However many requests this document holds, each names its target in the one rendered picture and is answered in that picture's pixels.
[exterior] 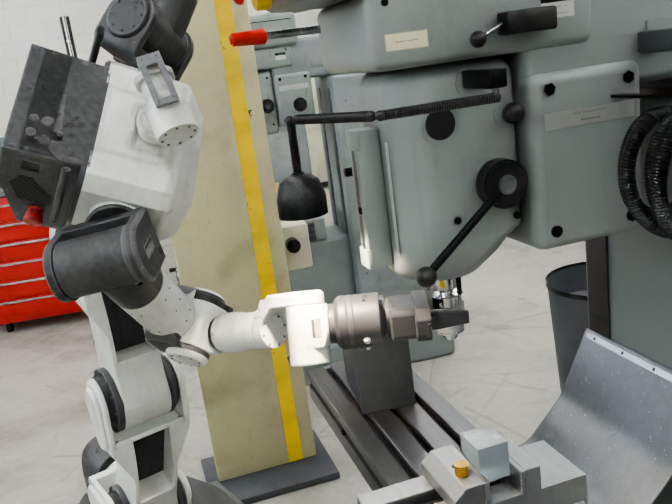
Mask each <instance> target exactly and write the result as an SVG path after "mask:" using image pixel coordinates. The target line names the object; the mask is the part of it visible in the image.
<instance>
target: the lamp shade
mask: <svg viewBox="0 0 672 504"><path fill-rule="evenodd" d="M276 202H277V208H278V215H279V219H280V220H283V221H300V220H308V219H313V218H317V217H320V216H323V215H325V214H327V213H328V205H327V197H326V192H325V190H324V188H323V186H322V184H321V182H320V180H319V178H318V177H316V176H314V175H312V174H310V173H308V172H304V171H302V172H301V173H291V174H290V175H287V176H286V177H285V178H284V179H283V180H282V181H281V182H280V183H279V187H278V193H277V199H276Z"/></svg>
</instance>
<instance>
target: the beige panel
mask: <svg viewBox="0 0 672 504"><path fill-rule="evenodd" d="M248 30H251V25H250V19H249V12H248V6H247V0H244V3H243V5H237V4H236V3H235V2H234V1H233V0H198V3H197V5H196V8H195V10H194V13H193V15H192V18H191V20H190V23H189V25H188V28H187V30H186V31H187V32H188V33H189V34H190V36H191V37H192V40H193V43H194V52H193V56H192V59H191V61H190V62H189V64H188V66H187V68H186V69H185V71H184V73H183V75H182V76H181V78H180V80H179V82H182V83H185V84H187V85H189V86H190V88H191V90H192V92H193V94H194V97H195V99H196V101H197V103H198V106H199V108H200V110H201V113H202V115H203V117H204V120H205V121H204V128H203V134H202V141H201V148H200V154H199V161H198V167H197V174H196V181H195V187H194V194H193V199H192V205H191V207H190V208H189V210H188V212H187V214H186V216H185V218H184V220H183V222H182V224H181V226H180V228H179V230H178V232H177V233H176V234H175V235H173V236H172V237H171V238H172V244H173V249H174V254H175V259H176V264H177V269H178V274H179V280H180V285H186V286H190V287H194V288H203V289H208V290H211V291H213V292H215V293H217V294H219V295H221V296H222V297H223V299H224V300H225V302H226V305H228V306H230V307H232V308H233V312H244V313H248V312H256V311H257V309H258V305H259V302H260V300H265V298H266V297H267V296H268V295H274V294H282V293H290V292H291V287H290V280H289V274H288V267H287V260H286V254H285V247H284V241H283V234H282V228H281V221H280V219H279V215H278V208H277V202H276V199H277V195H276V189H275V182H274V176H273V169H272V162H271V156H270V149H269V143H268V136H267V130H266V123H265V117H264V110H263V104H262V97H261V91H260V84H259V78H258V71H257V65H256V58H255V51H254V45H249V46H237V47H233V46H232V45H230V41H229V36H231V33H237V32H242V31H248ZM197 372H198V377H199V383H200V388H201V393H202V398H203V403H204V408H205V414H206V419H207V424H208V429H209V434H210V439H211V444H212V450H213V455H214V456H212V457H208V458H204V459H201V463H202V467H203V471H204V475H205V479H206V482H208V483H212V482H214V481H216V480H217V481H218V482H219V483H220V484H221V485H223V486H224V487H225V488H226V489H227V490H228V491H230V492H231V493H232V494H233V495H234V496H235V497H237V498H238V499H239V500H240V501H241V502H242V503H243V504H252V503H255V502H259V501H262V500H266V499H269V498H273V497H276V496H279V495H283V494H286V493H290V492H293V491H297V490H300V489H304V488H307V487H310V486H314V485H317V484H321V483H324V482H328V481H331V480H335V479H338V478H340V473H339V471H338V469H337V467H336V466H335V464H334V462H333V461H332V459H331V457H330V456H329V454H328V452H327V451H326V449H325V448H324V446H323V444H322V443H321V441H320V439H319V438H318V436H317V434H316V433H315V431H314V429H312V424H311V417H310V411H309V404H308V398H307V391H306V385H305V378H304V372H303V366H301V367H298V366H297V367H294V366H291V362H290V351H289V341H288V333H287V337H286V340H285V342H284V343H283V344H282V345H281V346H280V347H277V348H266V349H250V350H246V351H243V352H232V353H221V354H212V355H210V357H209V360H208V363H207V365H205V366H203V367H197Z"/></svg>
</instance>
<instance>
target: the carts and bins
mask: <svg viewBox="0 0 672 504"><path fill-rule="evenodd" d="M546 281H547V283H546ZM545 283H546V287H547V288H548V295H549V303H550V311H551V319H552V327H553V334H554V342H555V350H556V358H557V366H558V373H559V381H560V389H561V392H562V390H563V388H564V385H565V382H566V380H567V377H568V374H569V372H570V369H571V367H572V364H573V361H574V359H575V356H576V353H577V351H578V348H579V346H580V343H581V340H582V338H583V335H584V332H585V330H586V328H588V329H589V321H588V297H587V274H586V262H580V263H574V264H569V265H566V266H562V267H560V268H557V269H555V270H553V271H551V272H550V273H548V275H547V276H546V277H545Z"/></svg>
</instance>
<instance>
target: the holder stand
mask: <svg viewBox="0 0 672 504"><path fill-rule="evenodd" d="M385 298H387V297H386V296H385V295H378V300H380V299H381V300H382V301H383V302H384V303H385ZM382 339H383V346H378V347H371V349H370V350H367V348H355V349H345V350H343V349H342V350H343V358H344V365H345V372H346V376H347V378H348V380H349V383H350V385H351V388H352V390H353V392H354V395H355V397H356V400H357V402H358V405H359V407H360V409H361V412H362V414H368V413H373V412H378V411H383V410H388V409H394V408H399V407H404V406H409V405H414V404H415V403H416V400H415V391H414V382H413V373H412V364H411V355H410V346H409V339H406V340H395V341H393V340H392V338H389V335H388V334H387V336H386V337H385V338H382Z"/></svg>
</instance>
